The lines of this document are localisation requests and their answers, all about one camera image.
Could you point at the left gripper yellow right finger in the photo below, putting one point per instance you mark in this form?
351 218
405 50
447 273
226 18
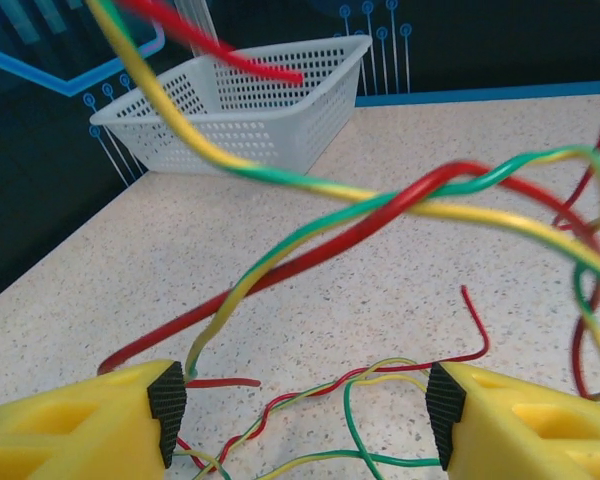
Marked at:
490 425

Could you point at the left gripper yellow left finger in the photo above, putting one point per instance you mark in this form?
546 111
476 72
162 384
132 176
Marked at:
120 400

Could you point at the white perforated plastic basket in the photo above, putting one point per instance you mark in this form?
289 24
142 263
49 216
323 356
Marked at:
280 130

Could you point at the aluminium frame post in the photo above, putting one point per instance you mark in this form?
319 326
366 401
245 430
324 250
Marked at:
198 49

